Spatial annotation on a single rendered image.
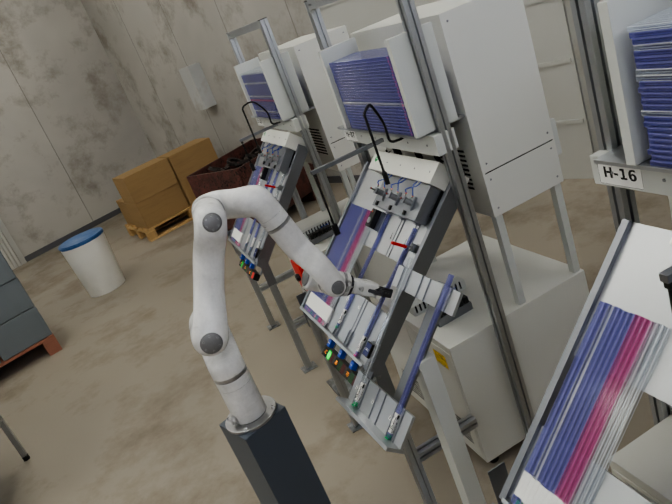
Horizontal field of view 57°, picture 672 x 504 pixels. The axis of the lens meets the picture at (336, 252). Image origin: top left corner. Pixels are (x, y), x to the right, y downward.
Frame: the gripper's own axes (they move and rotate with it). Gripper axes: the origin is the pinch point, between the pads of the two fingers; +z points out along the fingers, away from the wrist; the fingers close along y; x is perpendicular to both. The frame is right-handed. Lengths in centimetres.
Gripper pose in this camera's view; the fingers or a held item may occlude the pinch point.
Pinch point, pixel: (385, 292)
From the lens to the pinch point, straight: 222.6
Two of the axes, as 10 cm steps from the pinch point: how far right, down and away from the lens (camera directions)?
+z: 8.8, 1.9, 4.4
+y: -4.1, -1.6, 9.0
